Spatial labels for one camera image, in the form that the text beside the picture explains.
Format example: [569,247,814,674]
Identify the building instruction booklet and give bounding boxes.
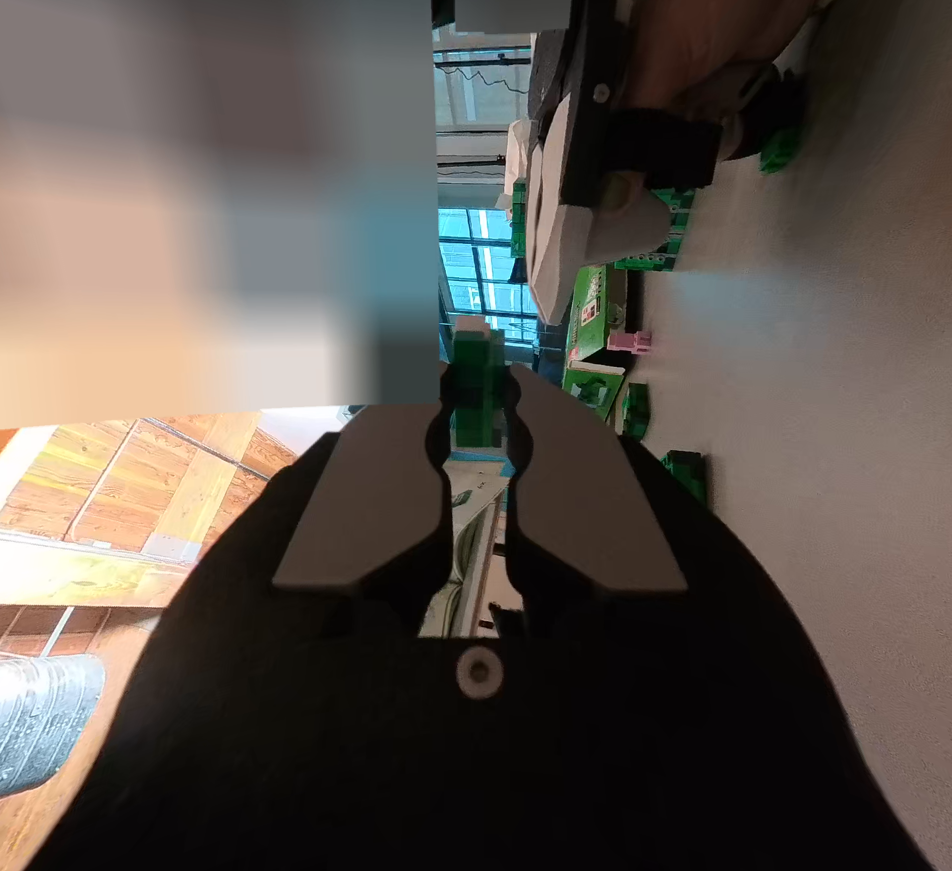
[427,458,514,634]

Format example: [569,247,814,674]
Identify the green brick chunk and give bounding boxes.
[759,71,810,176]

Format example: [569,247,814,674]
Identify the tall green blocky brick figure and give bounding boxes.
[509,179,696,273]

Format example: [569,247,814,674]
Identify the silver ventilation duct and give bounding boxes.
[0,651,107,798]

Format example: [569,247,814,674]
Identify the green brick cube head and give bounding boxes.
[621,382,652,438]

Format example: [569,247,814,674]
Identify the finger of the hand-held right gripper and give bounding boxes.
[537,94,594,328]
[525,133,549,293]

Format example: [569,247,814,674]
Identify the green building set box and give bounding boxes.
[561,263,632,433]

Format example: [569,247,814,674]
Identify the white paper bags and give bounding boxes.
[497,118,535,212]

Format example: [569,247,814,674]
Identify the small green brick assembly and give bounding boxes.
[450,315,508,450]

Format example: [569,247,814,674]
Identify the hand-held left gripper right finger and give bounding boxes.
[504,363,691,608]

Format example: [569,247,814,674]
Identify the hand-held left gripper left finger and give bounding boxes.
[271,363,456,598]

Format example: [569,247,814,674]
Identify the person's right hand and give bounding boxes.
[621,0,833,128]

